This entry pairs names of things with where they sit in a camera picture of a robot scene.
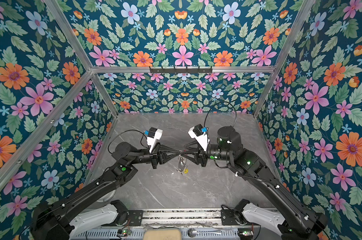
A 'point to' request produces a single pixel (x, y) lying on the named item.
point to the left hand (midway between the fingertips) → (177, 154)
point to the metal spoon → (192, 232)
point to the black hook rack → (181, 70)
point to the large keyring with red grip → (181, 165)
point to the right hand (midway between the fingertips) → (184, 148)
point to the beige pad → (174, 234)
